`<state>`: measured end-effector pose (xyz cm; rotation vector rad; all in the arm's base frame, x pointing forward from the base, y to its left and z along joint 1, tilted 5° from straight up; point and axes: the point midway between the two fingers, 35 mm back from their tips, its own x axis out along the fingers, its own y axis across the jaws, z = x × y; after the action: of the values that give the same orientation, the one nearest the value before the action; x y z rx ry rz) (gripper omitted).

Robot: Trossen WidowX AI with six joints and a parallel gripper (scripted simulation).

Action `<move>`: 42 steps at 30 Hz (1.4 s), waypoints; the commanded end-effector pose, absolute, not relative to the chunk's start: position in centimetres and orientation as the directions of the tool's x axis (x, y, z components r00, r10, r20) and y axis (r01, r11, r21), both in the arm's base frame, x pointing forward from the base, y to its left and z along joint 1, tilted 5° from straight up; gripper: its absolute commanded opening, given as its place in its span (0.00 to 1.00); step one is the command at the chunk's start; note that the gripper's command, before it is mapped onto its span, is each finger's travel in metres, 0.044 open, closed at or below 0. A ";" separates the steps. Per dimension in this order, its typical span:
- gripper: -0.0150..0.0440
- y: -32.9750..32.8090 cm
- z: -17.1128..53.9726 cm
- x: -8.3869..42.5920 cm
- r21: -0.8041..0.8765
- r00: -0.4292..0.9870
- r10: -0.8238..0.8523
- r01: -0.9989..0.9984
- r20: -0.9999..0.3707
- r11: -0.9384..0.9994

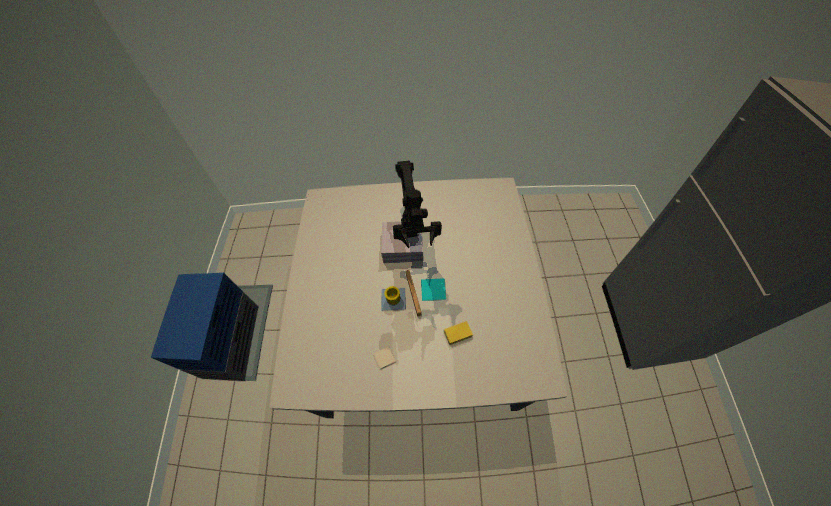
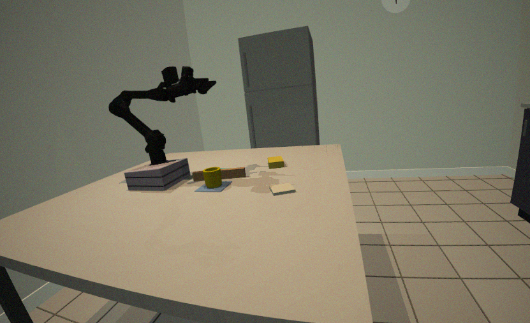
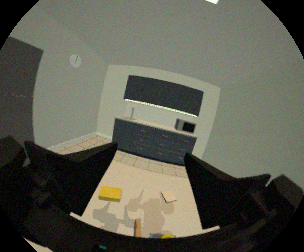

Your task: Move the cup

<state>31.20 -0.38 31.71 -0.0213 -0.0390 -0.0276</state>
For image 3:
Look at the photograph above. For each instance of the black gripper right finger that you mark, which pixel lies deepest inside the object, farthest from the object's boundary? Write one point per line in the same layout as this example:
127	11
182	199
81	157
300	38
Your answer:
216	192

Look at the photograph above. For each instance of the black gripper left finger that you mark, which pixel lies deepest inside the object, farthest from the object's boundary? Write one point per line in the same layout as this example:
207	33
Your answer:
77	174

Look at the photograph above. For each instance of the beige flat block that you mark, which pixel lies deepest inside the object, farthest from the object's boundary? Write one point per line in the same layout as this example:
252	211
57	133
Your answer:
169	196

